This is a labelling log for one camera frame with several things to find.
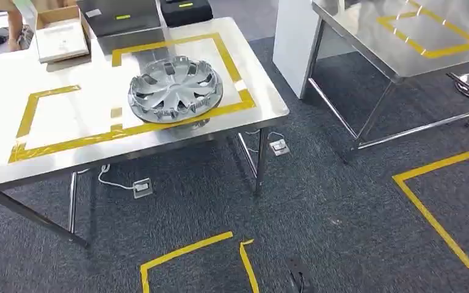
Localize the floor socket box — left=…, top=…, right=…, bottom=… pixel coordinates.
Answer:
left=132, top=178, right=154, bottom=200
left=269, top=139, right=291, bottom=157

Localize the silver wheel hubcap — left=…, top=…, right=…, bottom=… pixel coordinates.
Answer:
left=127, top=56, right=224, bottom=124

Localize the steel table with hubcap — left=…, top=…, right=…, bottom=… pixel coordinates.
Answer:
left=0, top=16, right=290, bottom=250

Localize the white power cable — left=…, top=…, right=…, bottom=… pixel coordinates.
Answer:
left=244, top=130, right=286, bottom=142
left=97, top=164, right=137, bottom=191

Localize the grey case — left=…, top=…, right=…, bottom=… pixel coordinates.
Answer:
left=76, top=0, right=162, bottom=38

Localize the black case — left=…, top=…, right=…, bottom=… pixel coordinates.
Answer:
left=159, top=0, right=214, bottom=28

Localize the cardboard box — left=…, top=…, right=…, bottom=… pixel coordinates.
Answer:
left=34, top=4, right=92, bottom=64

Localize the yellow tape frame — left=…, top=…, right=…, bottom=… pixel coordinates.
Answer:
left=9, top=85, right=124, bottom=164
left=111, top=32, right=256, bottom=134

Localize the white flat package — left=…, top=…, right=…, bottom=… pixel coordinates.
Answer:
left=36, top=27, right=90, bottom=64

